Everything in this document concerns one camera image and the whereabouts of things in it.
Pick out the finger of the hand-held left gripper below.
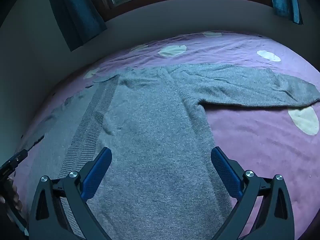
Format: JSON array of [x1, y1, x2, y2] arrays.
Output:
[[0, 149, 28, 179]]

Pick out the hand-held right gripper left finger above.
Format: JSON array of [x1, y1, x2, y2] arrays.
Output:
[[29, 147, 113, 240]]

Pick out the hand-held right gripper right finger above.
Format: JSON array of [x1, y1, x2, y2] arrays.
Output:
[[211, 146, 294, 240]]

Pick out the grey knit sweater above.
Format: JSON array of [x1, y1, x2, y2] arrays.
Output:
[[21, 64, 320, 240]]

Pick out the person's left hand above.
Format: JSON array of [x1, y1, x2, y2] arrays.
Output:
[[0, 177, 23, 222]]

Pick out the purple dotted bedsheet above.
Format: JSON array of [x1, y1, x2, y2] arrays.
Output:
[[15, 31, 320, 240]]

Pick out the blue curtain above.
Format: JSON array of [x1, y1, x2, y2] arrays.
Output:
[[45, 0, 108, 52], [269, 0, 303, 25]]

